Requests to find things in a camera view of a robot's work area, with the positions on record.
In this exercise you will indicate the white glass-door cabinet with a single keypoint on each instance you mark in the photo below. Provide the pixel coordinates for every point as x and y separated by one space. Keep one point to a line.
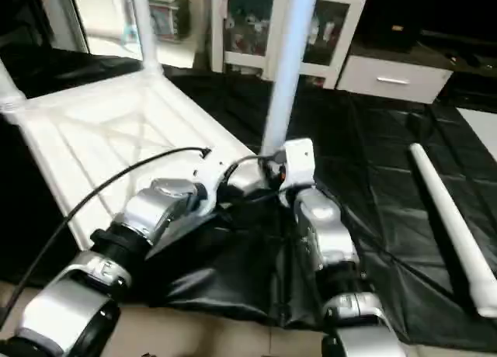
248 31

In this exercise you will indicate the white drawer unit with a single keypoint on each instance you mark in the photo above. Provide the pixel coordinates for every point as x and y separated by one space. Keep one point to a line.
392 81

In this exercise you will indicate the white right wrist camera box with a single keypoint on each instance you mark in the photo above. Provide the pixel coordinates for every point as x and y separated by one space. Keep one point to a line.
297 159

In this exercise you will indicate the black work mat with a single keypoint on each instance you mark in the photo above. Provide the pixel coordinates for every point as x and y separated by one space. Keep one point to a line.
373 178

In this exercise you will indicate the white plastic table leg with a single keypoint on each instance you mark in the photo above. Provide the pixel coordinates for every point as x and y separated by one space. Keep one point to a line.
450 217
6 89
144 31
289 62

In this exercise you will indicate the blue grey floor appliance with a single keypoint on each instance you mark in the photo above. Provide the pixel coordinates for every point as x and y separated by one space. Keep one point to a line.
167 19

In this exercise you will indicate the white plastic table top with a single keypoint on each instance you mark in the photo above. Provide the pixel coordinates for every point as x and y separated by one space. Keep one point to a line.
101 132

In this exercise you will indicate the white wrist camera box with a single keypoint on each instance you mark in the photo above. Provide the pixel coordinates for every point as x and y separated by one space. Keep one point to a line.
297 159
203 175

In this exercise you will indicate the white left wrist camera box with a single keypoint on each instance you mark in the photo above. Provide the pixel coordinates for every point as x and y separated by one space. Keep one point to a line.
203 175

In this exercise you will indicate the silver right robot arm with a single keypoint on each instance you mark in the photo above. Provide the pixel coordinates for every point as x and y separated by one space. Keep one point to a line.
322 233

